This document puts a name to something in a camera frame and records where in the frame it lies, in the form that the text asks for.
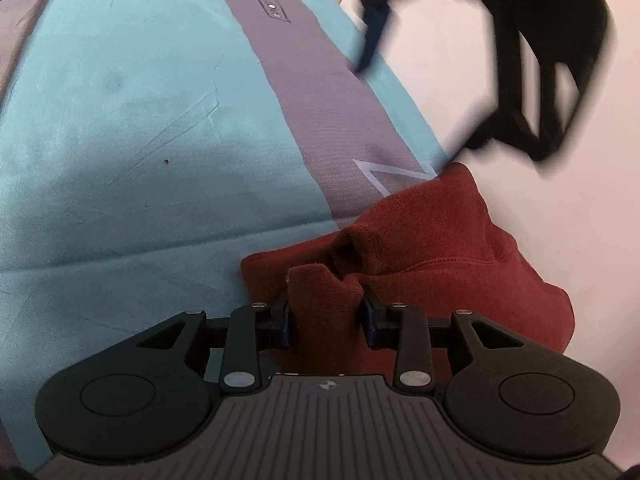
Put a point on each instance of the dark red small shirt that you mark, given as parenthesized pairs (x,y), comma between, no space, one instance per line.
(434,246)

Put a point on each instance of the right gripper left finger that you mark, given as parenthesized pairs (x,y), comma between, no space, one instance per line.
(154,392)

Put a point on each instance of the blue grey patterned bedsheet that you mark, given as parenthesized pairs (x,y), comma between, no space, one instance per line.
(148,146)

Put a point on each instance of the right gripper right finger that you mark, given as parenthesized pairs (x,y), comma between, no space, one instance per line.
(501,391)

